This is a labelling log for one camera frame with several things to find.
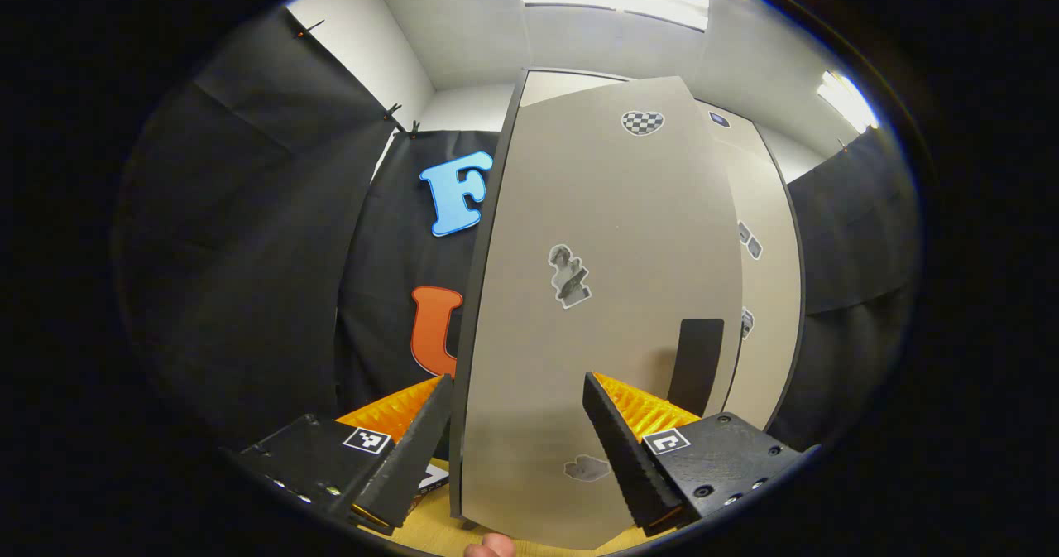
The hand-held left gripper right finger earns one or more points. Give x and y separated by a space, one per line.
633 458

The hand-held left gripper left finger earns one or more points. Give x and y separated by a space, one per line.
405 458

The white shoe cabinet door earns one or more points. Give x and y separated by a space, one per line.
596 209
773 292

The white grey shoe cabinet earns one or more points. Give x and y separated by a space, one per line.
546 85

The white book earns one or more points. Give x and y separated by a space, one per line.
434 478

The black backdrop cloth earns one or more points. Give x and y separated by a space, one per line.
248 251

